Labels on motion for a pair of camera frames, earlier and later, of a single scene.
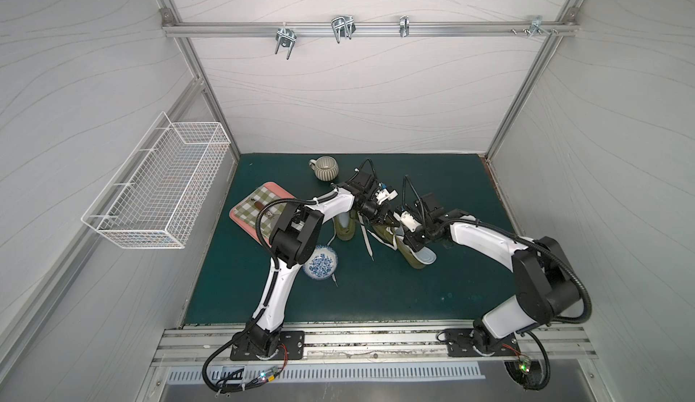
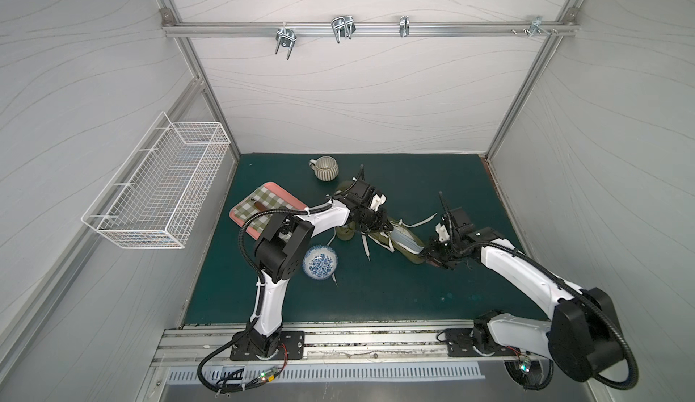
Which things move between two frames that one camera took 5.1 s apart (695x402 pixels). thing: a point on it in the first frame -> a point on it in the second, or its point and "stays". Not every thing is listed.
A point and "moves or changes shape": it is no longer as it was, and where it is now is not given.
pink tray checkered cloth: [245, 213] stays
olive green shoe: [389, 236] moves or changes shape
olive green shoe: [345, 224] stays
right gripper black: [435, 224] -> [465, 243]
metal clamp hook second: [343, 27] stays
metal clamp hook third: [404, 25] stays
